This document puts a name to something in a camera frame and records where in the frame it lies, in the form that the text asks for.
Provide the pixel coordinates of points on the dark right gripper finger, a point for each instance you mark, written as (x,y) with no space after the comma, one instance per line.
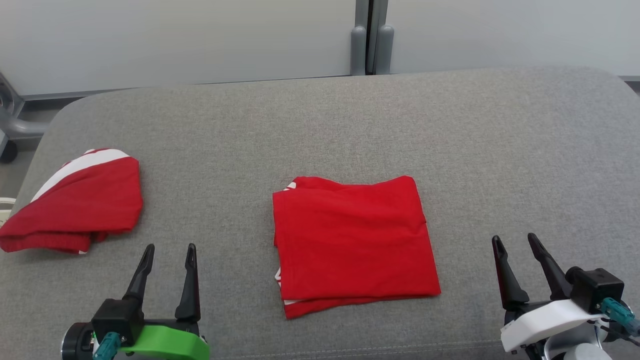
(552,272)
(509,285)

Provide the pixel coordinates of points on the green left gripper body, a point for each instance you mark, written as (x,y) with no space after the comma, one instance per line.
(170,342)

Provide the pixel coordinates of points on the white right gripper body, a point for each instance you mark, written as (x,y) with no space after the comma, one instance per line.
(545,320)

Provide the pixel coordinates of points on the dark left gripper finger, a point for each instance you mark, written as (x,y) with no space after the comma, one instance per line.
(190,290)
(140,280)

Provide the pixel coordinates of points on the red shorts white stripe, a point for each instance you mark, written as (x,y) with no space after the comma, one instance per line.
(90,200)

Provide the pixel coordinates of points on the red Bulls jersey white sleeves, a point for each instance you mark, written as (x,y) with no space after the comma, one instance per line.
(350,240)

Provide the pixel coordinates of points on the black caster wheel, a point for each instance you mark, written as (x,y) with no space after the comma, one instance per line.
(7,151)

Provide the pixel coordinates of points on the grey baseboard strip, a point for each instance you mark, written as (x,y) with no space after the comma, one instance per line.
(632,82)

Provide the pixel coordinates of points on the grey fabric sofa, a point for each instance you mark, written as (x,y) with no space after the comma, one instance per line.
(325,125)

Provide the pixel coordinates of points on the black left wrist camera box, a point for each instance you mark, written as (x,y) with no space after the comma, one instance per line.
(117,317)

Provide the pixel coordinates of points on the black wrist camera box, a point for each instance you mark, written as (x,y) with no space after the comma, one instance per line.
(597,287)
(117,317)

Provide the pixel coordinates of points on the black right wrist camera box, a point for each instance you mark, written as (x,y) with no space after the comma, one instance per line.
(597,287)

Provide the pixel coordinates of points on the grey partition joint post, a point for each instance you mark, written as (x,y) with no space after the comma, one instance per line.
(358,50)

